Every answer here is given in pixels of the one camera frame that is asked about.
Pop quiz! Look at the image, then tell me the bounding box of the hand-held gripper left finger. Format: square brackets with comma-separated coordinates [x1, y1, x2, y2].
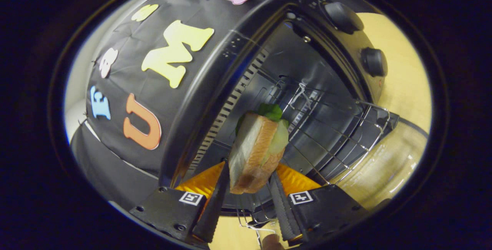
[129, 161, 230, 248]

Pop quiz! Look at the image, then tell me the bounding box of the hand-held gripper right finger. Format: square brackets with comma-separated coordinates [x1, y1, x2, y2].
[269, 162, 371, 243]

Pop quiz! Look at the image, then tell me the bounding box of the sandwich with lettuce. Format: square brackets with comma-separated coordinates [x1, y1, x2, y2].
[229, 103, 289, 195]

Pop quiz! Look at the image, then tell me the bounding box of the black toaster oven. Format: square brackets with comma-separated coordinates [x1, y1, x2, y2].
[160, 0, 429, 231]

